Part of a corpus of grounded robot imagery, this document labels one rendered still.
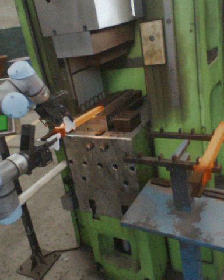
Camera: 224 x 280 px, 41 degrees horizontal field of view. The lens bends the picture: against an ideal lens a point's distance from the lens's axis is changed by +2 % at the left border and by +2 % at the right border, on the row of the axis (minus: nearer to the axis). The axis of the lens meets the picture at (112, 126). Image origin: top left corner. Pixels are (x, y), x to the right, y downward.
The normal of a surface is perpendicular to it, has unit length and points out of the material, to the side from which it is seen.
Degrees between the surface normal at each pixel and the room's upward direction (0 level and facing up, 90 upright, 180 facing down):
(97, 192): 90
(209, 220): 0
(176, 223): 0
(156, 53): 90
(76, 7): 90
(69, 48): 90
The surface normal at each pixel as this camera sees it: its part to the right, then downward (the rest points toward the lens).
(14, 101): 0.50, 0.22
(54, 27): -0.47, 0.39
